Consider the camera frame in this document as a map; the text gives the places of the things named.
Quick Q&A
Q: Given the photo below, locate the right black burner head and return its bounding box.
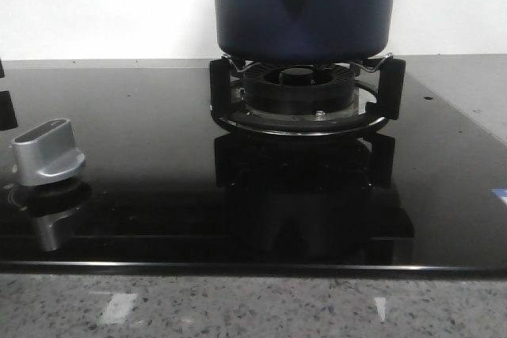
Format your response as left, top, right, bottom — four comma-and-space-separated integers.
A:
242, 63, 355, 115

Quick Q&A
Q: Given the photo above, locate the blue cooking pot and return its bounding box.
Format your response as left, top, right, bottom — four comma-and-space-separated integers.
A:
215, 0, 394, 63

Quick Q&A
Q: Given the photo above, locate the black pan support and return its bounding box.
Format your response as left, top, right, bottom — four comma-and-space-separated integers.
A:
209, 57, 406, 139
0, 56, 19, 132

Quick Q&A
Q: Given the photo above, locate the black glass gas stove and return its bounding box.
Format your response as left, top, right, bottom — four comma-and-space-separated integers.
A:
1, 61, 506, 278

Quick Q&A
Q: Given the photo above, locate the left black pan support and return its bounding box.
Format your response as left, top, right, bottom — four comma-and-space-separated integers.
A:
0, 56, 19, 132

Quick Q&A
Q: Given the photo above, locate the metal wire pot trivet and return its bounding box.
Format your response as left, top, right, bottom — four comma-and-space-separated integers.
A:
221, 52, 395, 74

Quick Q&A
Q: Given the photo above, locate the blue white stove sticker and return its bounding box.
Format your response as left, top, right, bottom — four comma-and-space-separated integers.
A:
492, 188, 507, 204

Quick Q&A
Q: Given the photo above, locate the silver stove knob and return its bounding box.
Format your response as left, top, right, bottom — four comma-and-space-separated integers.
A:
11, 118, 86, 187

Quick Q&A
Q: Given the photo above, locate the right black pan support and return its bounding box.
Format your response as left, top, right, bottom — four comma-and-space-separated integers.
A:
209, 57, 406, 139

